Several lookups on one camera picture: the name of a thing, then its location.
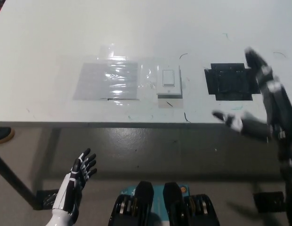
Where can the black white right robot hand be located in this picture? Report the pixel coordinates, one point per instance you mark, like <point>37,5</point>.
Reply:
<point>281,110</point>

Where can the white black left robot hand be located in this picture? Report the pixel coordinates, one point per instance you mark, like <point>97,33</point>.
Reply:
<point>66,190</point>

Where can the white rocker wall switch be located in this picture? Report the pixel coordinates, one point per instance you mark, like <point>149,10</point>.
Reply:
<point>169,80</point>

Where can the black floor pad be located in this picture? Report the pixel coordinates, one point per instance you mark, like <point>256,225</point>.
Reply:
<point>48,200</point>
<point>268,199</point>

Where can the white table leg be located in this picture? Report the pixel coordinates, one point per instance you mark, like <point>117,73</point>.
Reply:
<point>51,160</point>

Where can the black diagonal table brace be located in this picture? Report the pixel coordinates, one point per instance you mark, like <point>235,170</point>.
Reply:
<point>16,181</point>

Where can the black tape patch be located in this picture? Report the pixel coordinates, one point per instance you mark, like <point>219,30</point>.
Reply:
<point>230,82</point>

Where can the black brown shoe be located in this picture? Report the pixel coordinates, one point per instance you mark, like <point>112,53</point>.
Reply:
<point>3,136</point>

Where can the beige tape strip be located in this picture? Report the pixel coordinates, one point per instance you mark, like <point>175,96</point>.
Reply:
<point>174,104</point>

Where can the grey paper sheet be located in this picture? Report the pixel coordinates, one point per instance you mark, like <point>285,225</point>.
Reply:
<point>94,82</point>

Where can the clear tape piece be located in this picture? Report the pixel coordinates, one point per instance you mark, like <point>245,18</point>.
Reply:
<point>148,75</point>

